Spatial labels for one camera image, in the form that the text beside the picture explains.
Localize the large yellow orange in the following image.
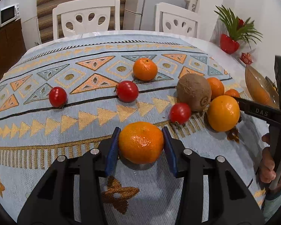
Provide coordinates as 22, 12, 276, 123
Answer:
207, 95, 240, 132

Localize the cherry tomato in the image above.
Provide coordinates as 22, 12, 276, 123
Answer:
116, 81, 138, 103
169, 103, 191, 125
49, 87, 67, 108

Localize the mandarin grasped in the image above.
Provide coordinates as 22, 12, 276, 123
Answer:
119, 121, 164, 165

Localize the person right hand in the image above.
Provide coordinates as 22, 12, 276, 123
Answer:
259, 147, 281, 193

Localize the amber ribbed glass bowl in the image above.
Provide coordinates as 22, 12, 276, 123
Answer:
245, 65, 279, 109

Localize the red lidded tea cup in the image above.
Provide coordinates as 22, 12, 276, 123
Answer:
239, 53, 253, 65

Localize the brown kiwi fruit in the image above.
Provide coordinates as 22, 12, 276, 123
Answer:
177, 74, 212, 112

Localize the cherry tomato beside kiwi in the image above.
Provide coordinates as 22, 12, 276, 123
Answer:
169, 103, 191, 125

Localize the red potted green plant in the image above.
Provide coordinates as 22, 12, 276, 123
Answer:
215, 5, 263, 54

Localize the blue patterned table mat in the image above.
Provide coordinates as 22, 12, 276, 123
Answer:
0, 34, 267, 220

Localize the small far mandarin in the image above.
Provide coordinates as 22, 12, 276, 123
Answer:
133, 58, 158, 81

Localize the white chair right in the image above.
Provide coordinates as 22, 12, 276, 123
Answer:
154, 2, 200, 38

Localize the white chair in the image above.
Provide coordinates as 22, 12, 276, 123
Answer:
154, 2, 200, 38
52, 0, 120, 40

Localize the white refrigerator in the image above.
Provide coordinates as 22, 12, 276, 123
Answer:
123, 0, 187, 31

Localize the dark wooden sideboard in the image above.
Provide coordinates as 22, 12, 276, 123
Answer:
0, 19, 26, 80

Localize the white chair left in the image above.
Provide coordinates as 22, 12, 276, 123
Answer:
52, 0, 120, 40

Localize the white microwave oven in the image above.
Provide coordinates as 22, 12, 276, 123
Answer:
0, 3, 20, 28

